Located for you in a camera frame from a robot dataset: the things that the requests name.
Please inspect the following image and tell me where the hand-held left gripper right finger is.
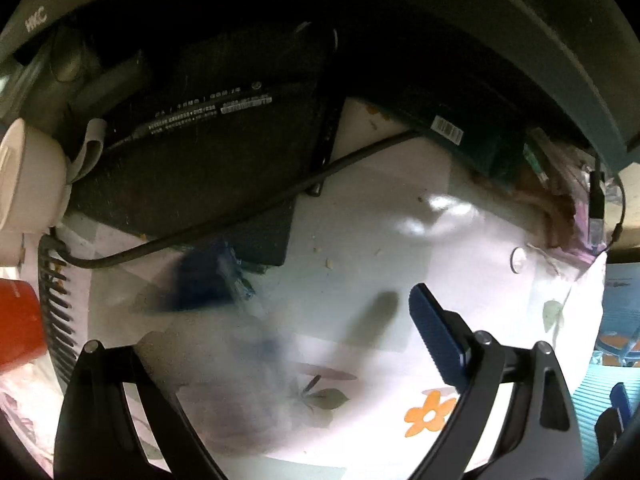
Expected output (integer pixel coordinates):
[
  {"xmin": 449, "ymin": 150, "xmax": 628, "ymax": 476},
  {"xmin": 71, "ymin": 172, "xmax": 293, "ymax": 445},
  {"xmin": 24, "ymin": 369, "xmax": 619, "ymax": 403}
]
[{"xmin": 407, "ymin": 282, "xmax": 586, "ymax": 480}]

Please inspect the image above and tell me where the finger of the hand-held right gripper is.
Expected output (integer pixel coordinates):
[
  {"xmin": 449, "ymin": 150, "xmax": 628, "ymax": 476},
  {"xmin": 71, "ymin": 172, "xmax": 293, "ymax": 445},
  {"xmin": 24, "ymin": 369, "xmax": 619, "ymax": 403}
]
[{"xmin": 594, "ymin": 382, "xmax": 633, "ymax": 461}]

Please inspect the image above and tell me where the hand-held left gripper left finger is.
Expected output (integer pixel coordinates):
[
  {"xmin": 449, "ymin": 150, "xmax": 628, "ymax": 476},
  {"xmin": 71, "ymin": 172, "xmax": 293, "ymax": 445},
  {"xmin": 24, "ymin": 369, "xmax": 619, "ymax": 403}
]
[{"xmin": 54, "ymin": 244, "xmax": 301, "ymax": 480}]

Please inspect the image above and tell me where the blue white small packet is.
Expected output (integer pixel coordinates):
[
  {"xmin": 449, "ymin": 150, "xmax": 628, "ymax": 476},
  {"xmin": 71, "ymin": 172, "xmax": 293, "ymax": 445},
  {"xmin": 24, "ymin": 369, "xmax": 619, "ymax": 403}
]
[{"xmin": 215, "ymin": 245, "xmax": 258, "ymax": 306}]

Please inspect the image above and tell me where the teal plastic object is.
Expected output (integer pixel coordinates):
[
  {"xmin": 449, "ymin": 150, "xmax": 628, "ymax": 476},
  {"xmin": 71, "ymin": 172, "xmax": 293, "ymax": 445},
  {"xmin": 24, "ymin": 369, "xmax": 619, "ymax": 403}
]
[{"xmin": 570, "ymin": 362, "xmax": 631, "ymax": 466}]

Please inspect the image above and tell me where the clear plastic bag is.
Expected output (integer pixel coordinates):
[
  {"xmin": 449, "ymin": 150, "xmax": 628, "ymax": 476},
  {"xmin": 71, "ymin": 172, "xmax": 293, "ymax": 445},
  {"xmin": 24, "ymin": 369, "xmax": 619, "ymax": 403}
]
[{"xmin": 0, "ymin": 360, "xmax": 66, "ymax": 471}]

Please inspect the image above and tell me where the blue printed object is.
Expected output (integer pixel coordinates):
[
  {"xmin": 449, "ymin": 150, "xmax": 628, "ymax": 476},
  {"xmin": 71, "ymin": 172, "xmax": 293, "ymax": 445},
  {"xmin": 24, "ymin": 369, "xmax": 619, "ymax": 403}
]
[{"xmin": 602, "ymin": 262, "xmax": 640, "ymax": 366}]

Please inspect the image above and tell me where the floral plastic tablecloth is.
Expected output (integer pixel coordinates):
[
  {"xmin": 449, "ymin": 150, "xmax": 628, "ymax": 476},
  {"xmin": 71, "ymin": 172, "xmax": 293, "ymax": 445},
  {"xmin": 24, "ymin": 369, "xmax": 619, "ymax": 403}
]
[{"xmin": 0, "ymin": 95, "xmax": 608, "ymax": 480}]

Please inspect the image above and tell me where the orange cup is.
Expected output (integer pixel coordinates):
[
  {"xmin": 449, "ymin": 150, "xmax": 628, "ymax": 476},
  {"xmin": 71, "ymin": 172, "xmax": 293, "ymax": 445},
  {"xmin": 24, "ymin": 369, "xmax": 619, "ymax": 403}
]
[{"xmin": 0, "ymin": 277, "xmax": 42, "ymax": 373}]

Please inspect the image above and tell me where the dark green box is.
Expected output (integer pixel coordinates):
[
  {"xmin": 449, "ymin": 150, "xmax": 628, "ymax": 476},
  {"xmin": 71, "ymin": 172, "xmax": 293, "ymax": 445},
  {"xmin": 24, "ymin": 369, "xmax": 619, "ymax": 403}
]
[{"xmin": 400, "ymin": 95, "xmax": 531, "ymax": 181}]

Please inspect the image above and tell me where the pink purple plastic bag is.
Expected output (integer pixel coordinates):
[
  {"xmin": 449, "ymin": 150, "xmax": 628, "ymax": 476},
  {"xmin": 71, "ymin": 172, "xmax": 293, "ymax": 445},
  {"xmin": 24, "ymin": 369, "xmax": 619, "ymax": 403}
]
[{"xmin": 475, "ymin": 130, "xmax": 626, "ymax": 266}]

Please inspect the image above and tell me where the white cup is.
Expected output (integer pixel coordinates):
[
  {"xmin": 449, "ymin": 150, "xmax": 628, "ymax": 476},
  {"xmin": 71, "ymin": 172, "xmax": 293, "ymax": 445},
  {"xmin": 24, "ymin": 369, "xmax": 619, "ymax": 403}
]
[{"xmin": 0, "ymin": 119, "xmax": 71, "ymax": 233}]

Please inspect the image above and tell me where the black computer monitor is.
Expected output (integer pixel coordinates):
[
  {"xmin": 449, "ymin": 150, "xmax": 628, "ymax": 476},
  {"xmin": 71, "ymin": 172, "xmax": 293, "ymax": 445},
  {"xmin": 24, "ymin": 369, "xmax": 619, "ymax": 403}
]
[{"xmin": 0, "ymin": 0, "xmax": 640, "ymax": 268}]

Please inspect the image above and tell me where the black plug cable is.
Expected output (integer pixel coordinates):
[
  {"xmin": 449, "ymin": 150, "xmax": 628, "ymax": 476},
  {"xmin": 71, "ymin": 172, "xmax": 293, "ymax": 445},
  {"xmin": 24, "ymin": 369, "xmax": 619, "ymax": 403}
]
[{"xmin": 587, "ymin": 170, "xmax": 626, "ymax": 241}]

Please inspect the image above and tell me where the grey ribbon strap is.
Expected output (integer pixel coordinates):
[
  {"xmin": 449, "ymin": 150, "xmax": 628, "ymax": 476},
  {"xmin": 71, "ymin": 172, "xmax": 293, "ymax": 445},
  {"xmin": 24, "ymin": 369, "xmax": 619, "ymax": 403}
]
[{"xmin": 70, "ymin": 119, "xmax": 106, "ymax": 181}]

